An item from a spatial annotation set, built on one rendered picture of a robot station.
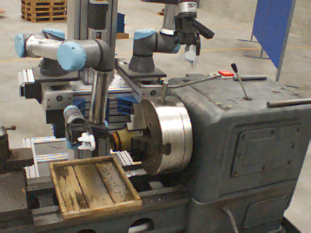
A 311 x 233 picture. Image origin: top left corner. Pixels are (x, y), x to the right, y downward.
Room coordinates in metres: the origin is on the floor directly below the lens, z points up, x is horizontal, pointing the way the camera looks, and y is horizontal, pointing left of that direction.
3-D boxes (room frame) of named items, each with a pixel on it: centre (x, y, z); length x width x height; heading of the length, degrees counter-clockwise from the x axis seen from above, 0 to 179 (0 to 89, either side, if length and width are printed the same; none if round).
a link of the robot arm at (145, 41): (1.96, 0.12, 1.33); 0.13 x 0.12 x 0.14; 96
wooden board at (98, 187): (1.17, 0.24, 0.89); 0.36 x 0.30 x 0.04; 26
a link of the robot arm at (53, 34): (1.74, 0.58, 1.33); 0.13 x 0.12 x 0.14; 139
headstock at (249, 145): (1.48, -0.36, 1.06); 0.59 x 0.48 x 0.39; 116
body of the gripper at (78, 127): (1.26, 0.31, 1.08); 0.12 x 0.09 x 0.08; 26
